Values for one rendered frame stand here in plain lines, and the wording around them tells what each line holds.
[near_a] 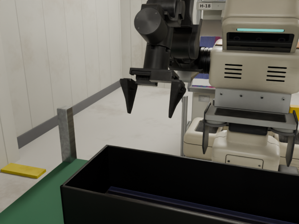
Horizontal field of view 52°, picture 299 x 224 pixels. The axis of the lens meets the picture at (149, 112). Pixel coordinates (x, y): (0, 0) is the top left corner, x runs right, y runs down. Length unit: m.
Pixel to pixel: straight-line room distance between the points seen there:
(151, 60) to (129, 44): 4.66
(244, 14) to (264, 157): 0.46
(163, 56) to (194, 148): 0.76
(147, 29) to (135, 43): 4.67
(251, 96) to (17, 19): 2.60
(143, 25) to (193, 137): 0.81
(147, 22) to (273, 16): 0.40
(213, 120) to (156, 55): 0.32
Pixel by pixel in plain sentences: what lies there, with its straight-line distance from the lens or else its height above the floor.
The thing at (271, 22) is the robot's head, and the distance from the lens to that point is 0.90.
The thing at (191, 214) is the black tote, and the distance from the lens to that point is 0.47.
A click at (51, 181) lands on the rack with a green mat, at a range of 0.78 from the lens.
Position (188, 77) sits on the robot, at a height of 1.12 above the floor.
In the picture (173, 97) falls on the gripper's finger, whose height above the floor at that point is 1.16.
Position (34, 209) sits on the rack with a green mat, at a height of 0.95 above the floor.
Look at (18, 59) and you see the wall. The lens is 3.21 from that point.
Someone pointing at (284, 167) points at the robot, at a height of 0.75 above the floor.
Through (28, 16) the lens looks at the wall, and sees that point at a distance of 3.36.
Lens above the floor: 1.35
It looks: 19 degrees down
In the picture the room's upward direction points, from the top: straight up
